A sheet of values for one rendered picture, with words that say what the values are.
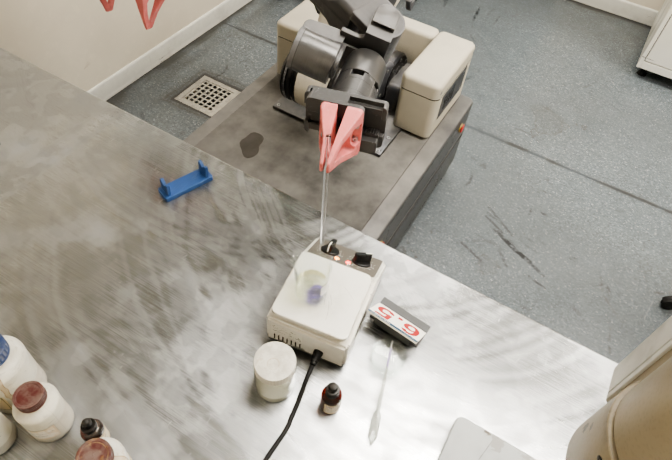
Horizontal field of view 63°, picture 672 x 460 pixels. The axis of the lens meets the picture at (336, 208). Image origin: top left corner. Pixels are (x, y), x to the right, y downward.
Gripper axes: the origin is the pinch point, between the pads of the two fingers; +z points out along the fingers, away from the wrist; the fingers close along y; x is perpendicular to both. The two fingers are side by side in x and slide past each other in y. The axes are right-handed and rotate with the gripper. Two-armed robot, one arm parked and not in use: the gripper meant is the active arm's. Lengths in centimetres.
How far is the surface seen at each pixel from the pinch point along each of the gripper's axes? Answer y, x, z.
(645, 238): 97, 113, -109
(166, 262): -27.3, 34.5, -1.9
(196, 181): -29.9, 33.5, -19.9
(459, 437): 24.7, 34.6, 12.8
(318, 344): 2.2, 29.8, 7.3
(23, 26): -129, 63, -90
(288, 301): -3.5, 26.2, 3.8
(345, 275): 3.3, 26.3, -3.2
